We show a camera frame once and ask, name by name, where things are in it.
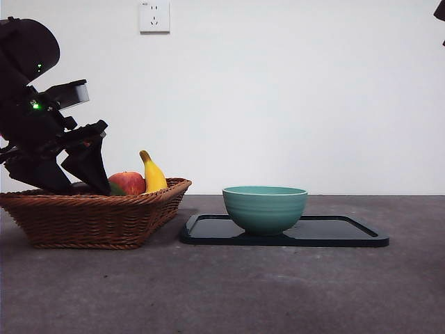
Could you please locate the white wall socket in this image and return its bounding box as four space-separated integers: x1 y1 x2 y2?
140 1 171 35

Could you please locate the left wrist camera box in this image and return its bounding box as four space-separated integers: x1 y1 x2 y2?
44 79 90 109

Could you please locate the red apple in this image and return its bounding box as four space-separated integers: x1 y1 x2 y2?
108 171 147 196

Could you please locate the yellow banana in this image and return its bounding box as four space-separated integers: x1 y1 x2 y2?
138 150 168 194

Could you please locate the black rectangular tray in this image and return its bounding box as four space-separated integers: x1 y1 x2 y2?
179 213 390 248

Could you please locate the brown wicker basket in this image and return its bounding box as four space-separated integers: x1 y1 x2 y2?
0 177 193 251

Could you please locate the teal ribbed bowl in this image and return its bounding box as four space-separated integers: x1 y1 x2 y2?
222 186 309 237

